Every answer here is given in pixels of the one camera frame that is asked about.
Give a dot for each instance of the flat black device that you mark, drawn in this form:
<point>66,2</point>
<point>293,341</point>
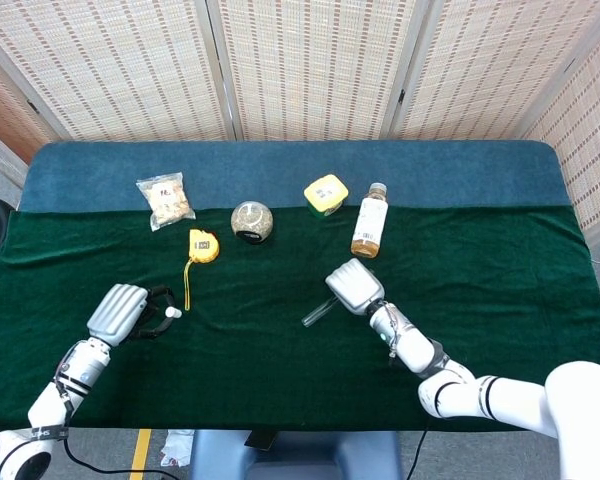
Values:
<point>260,440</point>

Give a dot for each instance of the yellow tape measure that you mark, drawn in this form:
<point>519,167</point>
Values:
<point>203,246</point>

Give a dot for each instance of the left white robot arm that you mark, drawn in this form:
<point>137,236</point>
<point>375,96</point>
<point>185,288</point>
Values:
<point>80,370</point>

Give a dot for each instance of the crumpled white paper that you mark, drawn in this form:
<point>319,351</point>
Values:
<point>176,447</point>

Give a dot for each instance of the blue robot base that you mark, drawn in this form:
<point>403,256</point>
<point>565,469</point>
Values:
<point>295,457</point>

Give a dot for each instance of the small white cylindrical cap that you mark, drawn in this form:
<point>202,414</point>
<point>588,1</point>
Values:
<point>173,313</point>

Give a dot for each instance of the clear glass test tube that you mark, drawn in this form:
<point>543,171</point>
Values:
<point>317,312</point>

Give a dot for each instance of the left black and grey robot hand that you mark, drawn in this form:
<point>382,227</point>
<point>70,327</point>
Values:
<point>115,315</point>

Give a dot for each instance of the clear plastic snack bag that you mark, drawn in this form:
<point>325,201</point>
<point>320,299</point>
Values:
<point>167,202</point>

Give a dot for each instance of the bamboo folding screen panel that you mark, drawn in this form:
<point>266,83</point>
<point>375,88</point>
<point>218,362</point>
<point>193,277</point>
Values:
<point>485,70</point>
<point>110,70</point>
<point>590,150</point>
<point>315,70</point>
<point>5,110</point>

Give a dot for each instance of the right black and grey robot hand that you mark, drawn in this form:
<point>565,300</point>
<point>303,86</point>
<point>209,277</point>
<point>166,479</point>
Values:
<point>355,287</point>

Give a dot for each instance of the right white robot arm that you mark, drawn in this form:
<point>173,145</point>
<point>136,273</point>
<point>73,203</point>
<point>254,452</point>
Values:
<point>505,400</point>

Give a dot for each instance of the blue table cover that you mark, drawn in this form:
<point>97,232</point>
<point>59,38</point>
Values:
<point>280,170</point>

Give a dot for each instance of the dark green velvet cloth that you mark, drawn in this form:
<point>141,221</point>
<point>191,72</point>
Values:
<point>260,370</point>

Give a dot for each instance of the tea bottle white label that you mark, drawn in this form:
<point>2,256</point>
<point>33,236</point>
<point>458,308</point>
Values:
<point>371,222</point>

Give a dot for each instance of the round glass jar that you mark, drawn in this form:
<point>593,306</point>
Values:
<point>251,221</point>

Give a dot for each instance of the yellow lidded cup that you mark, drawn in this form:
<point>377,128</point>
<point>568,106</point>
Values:
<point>325,194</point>

